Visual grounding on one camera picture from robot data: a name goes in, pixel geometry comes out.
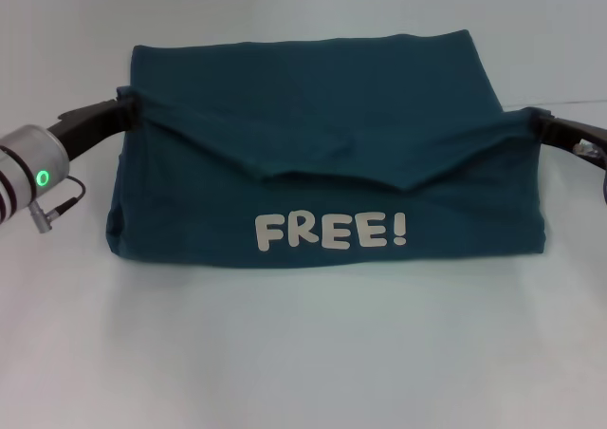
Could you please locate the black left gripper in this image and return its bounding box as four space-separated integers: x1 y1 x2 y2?
46 92 142 164

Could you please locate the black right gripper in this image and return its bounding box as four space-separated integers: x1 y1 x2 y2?
524 107 607 173

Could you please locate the teal blue shirt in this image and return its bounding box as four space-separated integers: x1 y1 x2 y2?
104 29 551 265

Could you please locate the right gripper plug with cable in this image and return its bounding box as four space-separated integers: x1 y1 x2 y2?
571 138 607 196

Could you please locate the left arm red black cable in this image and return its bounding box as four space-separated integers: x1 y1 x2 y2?
28 175 87 235

